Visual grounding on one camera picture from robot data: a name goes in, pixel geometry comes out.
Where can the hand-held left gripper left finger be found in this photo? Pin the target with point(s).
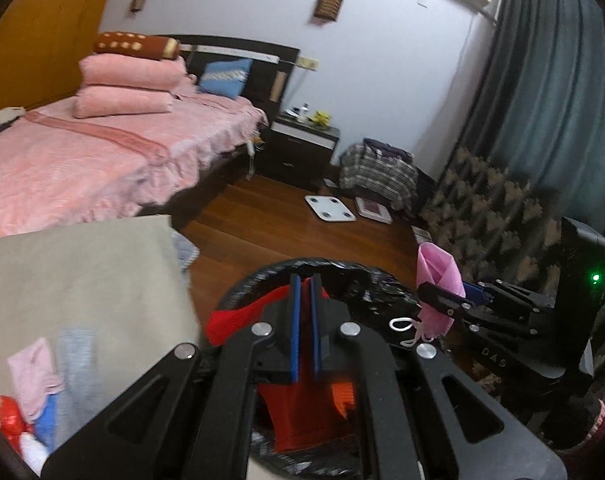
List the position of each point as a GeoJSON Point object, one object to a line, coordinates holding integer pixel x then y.
{"type": "Point", "coordinates": [295, 330]}

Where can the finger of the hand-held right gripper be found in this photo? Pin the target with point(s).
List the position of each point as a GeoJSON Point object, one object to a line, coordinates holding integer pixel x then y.
{"type": "Point", "coordinates": [437, 297]}
{"type": "Point", "coordinates": [475, 294]}

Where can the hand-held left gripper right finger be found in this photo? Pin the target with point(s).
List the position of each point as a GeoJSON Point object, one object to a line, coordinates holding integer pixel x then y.
{"type": "Point", "coordinates": [316, 330]}

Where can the pink face mask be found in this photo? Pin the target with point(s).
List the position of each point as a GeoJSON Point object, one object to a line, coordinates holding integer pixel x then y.
{"type": "Point", "coordinates": [435, 270]}

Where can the trash bin with black bag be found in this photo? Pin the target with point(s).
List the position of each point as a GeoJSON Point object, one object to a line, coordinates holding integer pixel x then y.
{"type": "Point", "coordinates": [377, 290]}

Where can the red cloth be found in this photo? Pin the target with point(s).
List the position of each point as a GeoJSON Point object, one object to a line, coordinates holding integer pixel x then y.
{"type": "Point", "coordinates": [292, 420]}

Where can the pink sock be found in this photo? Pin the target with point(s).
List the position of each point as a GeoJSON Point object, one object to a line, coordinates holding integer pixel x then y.
{"type": "Point", "coordinates": [35, 380]}

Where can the small white box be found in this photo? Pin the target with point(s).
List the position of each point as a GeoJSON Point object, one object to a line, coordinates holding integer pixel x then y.
{"type": "Point", "coordinates": [422, 232]}

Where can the orange mesh cloth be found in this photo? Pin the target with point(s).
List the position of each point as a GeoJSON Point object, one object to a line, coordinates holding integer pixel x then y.
{"type": "Point", "coordinates": [343, 399]}

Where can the white scale with red window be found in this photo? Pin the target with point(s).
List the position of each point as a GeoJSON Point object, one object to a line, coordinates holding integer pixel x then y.
{"type": "Point", "coordinates": [374, 209]}

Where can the white bathroom scale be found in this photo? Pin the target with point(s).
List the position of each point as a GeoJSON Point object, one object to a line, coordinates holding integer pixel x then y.
{"type": "Point", "coordinates": [330, 208]}

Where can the plaid bag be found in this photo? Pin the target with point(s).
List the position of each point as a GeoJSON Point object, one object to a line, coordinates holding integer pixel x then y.
{"type": "Point", "coordinates": [377, 177]}

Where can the grey quilted pad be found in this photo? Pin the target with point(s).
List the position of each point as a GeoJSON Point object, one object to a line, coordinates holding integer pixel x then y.
{"type": "Point", "coordinates": [185, 252]}

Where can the dark nightstand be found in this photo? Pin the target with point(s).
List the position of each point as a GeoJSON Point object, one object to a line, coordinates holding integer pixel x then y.
{"type": "Point", "coordinates": [292, 155]}

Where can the dark green patterned curtain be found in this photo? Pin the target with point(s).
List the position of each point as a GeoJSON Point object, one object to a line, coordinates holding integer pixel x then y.
{"type": "Point", "coordinates": [532, 110]}

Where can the yellow plush toy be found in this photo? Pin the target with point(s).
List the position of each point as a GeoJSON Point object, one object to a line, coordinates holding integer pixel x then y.
{"type": "Point", "coordinates": [320, 118]}

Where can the white lotion bottle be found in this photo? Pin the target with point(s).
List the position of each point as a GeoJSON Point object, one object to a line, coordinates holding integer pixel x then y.
{"type": "Point", "coordinates": [304, 112]}

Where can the grey cloth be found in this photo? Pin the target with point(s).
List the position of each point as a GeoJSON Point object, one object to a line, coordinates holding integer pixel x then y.
{"type": "Point", "coordinates": [77, 360]}

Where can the beige tablecloth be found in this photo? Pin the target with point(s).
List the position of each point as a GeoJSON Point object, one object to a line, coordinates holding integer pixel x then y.
{"type": "Point", "coordinates": [82, 270]}

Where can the blue pillow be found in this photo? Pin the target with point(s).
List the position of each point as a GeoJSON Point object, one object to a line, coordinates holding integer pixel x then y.
{"type": "Point", "coordinates": [225, 77]}

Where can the pink bedspread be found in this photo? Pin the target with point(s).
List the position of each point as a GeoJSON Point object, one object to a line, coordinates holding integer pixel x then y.
{"type": "Point", "coordinates": [82, 170]}

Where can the dark wooden bed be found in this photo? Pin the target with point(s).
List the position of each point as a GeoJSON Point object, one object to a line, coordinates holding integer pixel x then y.
{"type": "Point", "coordinates": [262, 65]}

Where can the pink folded blanket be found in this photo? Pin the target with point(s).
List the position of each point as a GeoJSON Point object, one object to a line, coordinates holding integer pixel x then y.
{"type": "Point", "coordinates": [122, 102]}

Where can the white crumpled tissue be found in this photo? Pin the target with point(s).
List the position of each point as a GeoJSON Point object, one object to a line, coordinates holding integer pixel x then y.
{"type": "Point", "coordinates": [32, 452]}

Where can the red white wrapper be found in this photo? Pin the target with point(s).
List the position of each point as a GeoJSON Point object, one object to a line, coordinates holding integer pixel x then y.
{"type": "Point", "coordinates": [10, 412]}

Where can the stacked pink pillows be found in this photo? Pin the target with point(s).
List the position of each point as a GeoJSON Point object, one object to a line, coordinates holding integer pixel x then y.
{"type": "Point", "coordinates": [132, 72]}

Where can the brown dotted blanket roll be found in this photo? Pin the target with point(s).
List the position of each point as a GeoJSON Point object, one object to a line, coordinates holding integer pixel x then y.
{"type": "Point", "coordinates": [132, 46]}

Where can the black white garment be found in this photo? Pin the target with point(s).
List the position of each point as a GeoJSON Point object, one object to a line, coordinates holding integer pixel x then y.
{"type": "Point", "coordinates": [0, 122]}

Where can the wooden wardrobe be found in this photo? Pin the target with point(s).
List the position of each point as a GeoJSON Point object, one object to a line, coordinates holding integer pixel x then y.
{"type": "Point", "coordinates": [42, 25]}

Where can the wall socket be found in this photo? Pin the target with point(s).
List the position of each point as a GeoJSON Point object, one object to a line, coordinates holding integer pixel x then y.
{"type": "Point", "coordinates": [306, 62]}

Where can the wooden wall lamp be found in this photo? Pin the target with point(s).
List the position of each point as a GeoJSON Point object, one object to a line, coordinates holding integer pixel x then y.
{"type": "Point", "coordinates": [138, 2]}
{"type": "Point", "coordinates": [328, 7]}

